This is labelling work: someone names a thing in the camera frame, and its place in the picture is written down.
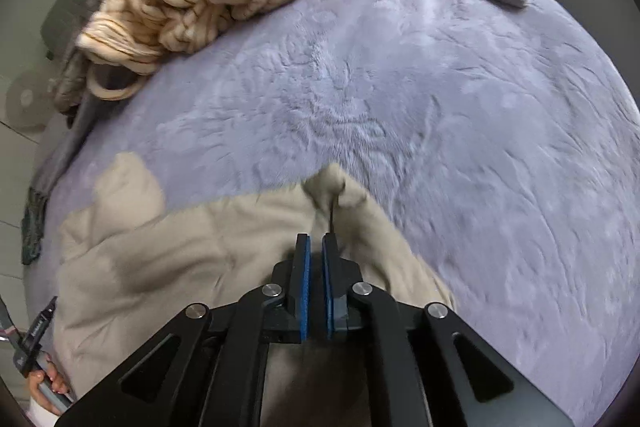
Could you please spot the person's left hand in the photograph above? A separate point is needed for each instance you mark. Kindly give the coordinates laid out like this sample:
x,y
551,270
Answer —
x,y
50,379

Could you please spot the dark teal cloth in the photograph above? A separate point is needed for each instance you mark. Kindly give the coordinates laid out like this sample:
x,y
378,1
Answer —
x,y
32,227

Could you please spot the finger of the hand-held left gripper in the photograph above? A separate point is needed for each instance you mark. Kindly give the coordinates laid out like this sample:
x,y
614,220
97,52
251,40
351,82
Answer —
x,y
46,312

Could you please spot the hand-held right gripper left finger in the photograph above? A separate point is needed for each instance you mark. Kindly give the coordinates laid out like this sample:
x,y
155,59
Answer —
x,y
305,287

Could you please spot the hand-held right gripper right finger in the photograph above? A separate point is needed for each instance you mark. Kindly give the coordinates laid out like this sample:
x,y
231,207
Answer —
x,y
327,287

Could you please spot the long grey fringed cloth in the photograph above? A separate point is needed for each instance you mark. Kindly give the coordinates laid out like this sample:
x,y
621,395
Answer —
x,y
60,147

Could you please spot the white fan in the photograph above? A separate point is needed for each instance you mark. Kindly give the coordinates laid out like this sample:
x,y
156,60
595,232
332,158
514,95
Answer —
x,y
25,99

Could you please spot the beige puffer jacket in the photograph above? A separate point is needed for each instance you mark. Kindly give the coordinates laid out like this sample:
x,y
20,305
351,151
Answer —
x,y
200,247

